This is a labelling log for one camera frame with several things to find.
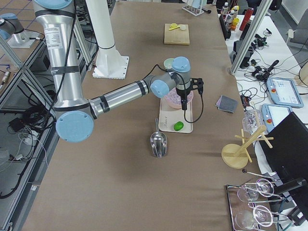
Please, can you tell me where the black monitor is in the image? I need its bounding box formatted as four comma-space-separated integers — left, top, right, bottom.
260, 112, 308, 192

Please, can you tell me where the clear ice cubes pile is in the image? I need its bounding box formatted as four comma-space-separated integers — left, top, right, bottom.
165, 88, 193, 106

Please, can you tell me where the green bowl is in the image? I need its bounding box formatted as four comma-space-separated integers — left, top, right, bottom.
163, 58, 174, 70

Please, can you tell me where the blue teach pendant near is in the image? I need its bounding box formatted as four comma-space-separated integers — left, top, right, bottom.
261, 103, 293, 132

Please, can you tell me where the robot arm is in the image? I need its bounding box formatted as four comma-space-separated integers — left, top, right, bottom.
33, 0, 204, 142

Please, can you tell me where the bamboo cutting board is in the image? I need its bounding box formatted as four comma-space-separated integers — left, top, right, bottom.
164, 24, 190, 45

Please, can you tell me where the blue teach pendant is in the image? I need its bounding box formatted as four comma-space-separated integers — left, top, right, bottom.
261, 103, 293, 132
266, 77, 304, 108

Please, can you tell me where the wine glass rack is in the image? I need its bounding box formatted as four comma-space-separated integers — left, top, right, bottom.
225, 177, 288, 231

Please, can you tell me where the pink bowl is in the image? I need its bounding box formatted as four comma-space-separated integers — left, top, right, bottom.
164, 88, 181, 109

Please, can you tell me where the green lime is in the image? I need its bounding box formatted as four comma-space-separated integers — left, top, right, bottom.
173, 121, 184, 131

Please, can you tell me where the white toy steamed bun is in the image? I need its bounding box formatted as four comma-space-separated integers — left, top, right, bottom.
180, 25, 186, 31

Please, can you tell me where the red bottle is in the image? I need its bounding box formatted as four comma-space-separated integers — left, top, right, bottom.
239, 8, 254, 31

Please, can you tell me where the blue teach pendant far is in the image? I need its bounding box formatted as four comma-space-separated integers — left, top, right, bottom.
266, 77, 304, 108

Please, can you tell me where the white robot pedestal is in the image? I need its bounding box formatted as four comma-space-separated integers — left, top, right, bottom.
86, 0, 129, 79

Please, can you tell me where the grey folded cloth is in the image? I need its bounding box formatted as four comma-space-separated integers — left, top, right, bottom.
216, 95, 238, 114

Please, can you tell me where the aluminium frame post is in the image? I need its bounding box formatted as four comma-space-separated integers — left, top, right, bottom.
230, 0, 272, 76

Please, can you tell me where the metal ice scoop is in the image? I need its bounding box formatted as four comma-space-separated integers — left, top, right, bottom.
150, 118, 167, 158

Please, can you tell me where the wooden mug tree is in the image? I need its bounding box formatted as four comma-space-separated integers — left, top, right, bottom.
221, 125, 274, 169

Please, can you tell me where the cream plastic tray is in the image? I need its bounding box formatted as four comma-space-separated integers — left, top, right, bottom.
159, 98, 193, 133

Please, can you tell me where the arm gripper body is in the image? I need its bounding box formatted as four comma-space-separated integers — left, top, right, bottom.
176, 78, 204, 99

